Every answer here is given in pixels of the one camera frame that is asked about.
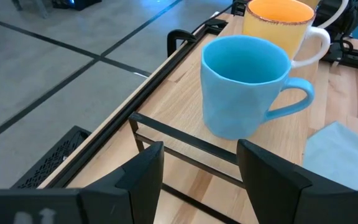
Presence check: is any blue ceramic mug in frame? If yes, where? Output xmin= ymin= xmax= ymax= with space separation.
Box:
xmin=200 ymin=34 xmax=316 ymax=141

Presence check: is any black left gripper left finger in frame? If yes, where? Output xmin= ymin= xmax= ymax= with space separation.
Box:
xmin=78 ymin=141 xmax=165 ymax=224

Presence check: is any black table clamp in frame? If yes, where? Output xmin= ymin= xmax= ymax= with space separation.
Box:
xmin=166 ymin=29 xmax=198 ymax=58

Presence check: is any black table edge rail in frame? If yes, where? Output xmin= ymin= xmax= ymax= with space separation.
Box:
xmin=38 ymin=17 xmax=229 ymax=190

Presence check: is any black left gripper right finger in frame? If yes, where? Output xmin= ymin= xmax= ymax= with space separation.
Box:
xmin=236 ymin=138 xmax=358 ymax=224

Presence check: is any teal folded cloth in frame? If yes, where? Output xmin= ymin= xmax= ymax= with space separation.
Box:
xmin=302 ymin=121 xmax=358 ymax=192

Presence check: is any black perforated metal panel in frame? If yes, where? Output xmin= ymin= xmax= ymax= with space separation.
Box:
xmin=10 ymin=125 xmax=92 ymax=190

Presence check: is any yellow mug white handle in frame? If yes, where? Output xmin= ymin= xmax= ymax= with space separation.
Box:
xmin=242 ymin=0 xmax=331 ymax=70

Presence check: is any wooden shelf black metal frame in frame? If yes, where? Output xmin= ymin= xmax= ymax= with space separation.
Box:
xmin=128 ymin=12 xmax=322 ymax=224

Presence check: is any cream mug white handle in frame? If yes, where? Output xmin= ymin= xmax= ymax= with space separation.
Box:
xmin=300 ymin=0 xmax=350 ymax=29

